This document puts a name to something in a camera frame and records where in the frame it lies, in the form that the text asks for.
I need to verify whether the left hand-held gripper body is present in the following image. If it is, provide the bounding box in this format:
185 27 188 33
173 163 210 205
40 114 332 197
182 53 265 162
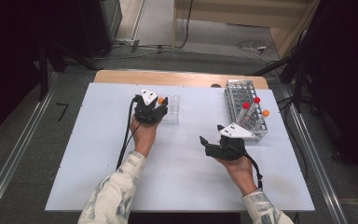
133 89 169 125

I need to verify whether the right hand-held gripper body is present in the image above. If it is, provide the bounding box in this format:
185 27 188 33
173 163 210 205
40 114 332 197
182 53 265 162
204 122 256 161

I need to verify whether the clear plastic tube rack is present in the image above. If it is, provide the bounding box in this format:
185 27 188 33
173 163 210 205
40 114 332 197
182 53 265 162
157 93 181 124

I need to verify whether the red cap test tube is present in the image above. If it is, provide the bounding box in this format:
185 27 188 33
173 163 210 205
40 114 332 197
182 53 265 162
246 96 262 120
236 101 251 125

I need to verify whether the metal tube rack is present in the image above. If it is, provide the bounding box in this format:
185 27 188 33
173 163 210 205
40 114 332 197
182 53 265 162
223 78 269 143

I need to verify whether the person's left hand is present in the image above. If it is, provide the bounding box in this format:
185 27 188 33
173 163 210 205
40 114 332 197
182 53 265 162
130 115 162 158

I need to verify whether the person's right hand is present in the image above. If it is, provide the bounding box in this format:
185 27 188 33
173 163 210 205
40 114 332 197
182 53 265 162
215 155 258 196

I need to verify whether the wooden table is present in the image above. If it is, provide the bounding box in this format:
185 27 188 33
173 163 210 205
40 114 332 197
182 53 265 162
93 69 269 91

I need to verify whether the black metal stand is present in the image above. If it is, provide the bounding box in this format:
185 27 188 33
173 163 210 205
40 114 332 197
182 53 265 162
36 40 103 102
250 31 311 113

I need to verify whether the dark cabinet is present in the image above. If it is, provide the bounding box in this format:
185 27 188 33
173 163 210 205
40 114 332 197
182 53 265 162
77 0 123 59

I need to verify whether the light wooden furniture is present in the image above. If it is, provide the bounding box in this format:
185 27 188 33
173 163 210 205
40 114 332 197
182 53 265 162
172 0 321 59

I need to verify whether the black curtain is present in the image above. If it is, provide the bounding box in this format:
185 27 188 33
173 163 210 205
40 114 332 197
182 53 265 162
304 0 358 188
0 0 101 144

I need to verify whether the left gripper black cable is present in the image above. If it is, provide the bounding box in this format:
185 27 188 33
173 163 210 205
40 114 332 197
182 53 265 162
116 95 142 171

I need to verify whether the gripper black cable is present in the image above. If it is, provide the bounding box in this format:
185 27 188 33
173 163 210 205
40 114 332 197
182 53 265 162
116 95 142 171
243 151 264 189

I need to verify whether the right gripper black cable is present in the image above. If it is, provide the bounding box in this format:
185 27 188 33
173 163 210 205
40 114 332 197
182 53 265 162
243 151 264 189

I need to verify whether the floor power strip with cables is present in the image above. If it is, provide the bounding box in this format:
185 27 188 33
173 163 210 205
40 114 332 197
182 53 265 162
111 38 173 54

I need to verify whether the hanging black cable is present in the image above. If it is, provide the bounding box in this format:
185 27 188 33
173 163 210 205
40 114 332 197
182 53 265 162
173 0 194 50

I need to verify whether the white floor cable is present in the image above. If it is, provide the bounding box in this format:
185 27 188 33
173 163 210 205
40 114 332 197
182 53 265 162
236 39 273 63

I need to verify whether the metal floor rail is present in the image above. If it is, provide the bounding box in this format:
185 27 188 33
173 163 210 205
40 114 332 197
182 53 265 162
279 83 349 224
0 73 59 224

